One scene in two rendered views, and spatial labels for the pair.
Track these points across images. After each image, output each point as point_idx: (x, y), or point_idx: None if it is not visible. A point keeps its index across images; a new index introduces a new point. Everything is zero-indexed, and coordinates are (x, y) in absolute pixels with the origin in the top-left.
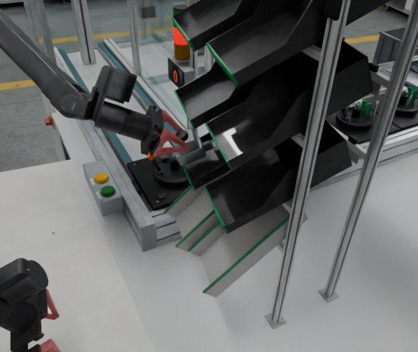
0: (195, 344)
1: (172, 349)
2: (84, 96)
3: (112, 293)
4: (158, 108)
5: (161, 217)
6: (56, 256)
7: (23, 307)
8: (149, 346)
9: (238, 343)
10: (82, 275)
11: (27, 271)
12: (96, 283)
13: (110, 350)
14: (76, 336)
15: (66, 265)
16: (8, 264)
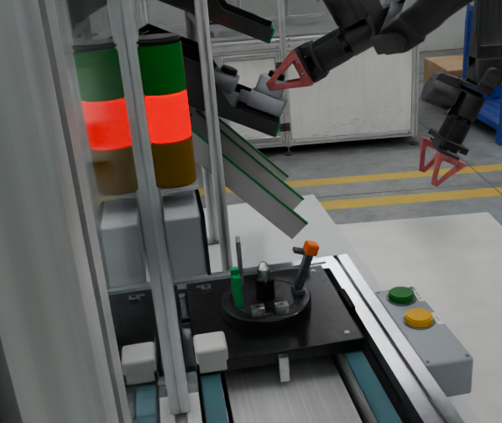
0: (302, 234)
1: (326, 233)
2: (389, 10)
3: (389, 268)
4: None
5: (312, 261)
6: (482, 308)
7: (445, 118)
8: (347, 237)
9: (261, 232)
10: (435, 286)
11: (432, 75)
12: (413, 279)
13: (387, 237)
14: (426, 246)
15: (462, 298)
16: (451, 75)
